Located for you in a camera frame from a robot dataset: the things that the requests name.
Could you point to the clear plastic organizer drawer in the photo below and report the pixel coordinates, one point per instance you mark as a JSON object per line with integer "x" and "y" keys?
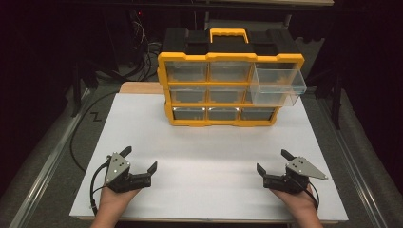
{"x": 278, "y": 84}

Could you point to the yellow black organizer cabinet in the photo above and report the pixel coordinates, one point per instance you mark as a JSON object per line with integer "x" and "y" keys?
{"x": 228, "y": 57}

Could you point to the person's left hand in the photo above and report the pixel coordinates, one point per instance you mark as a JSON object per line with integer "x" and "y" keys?
{"x": 112, "y": 201}

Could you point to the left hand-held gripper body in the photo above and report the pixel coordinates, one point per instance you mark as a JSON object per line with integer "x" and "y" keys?
{"x": 118, "y": 167}

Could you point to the aluminium rail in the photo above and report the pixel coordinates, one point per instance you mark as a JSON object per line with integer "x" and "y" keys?
{"x": 351, "y": 164}
{"x": 47, "y": 164}

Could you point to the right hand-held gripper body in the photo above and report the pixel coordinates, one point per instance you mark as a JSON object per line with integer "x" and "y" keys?
{"x": 301, "y": 167}

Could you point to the person's right hand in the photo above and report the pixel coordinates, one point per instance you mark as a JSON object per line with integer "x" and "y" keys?
{"x": 301, "y": 204}

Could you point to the black metal stand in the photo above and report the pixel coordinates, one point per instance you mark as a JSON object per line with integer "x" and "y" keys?
{"x": 335, "y": 101}
{"x": 77, "y": 88}

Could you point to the set of clear cabinet drawers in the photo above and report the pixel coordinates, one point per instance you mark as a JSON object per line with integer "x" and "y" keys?
{"x": 221, "y": 95}

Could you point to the white board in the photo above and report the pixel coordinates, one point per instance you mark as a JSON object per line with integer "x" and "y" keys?
{"x": 202, "y": 158}

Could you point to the wooden board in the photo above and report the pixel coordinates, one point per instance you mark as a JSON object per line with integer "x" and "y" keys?
{"x": 141, "y": 87}

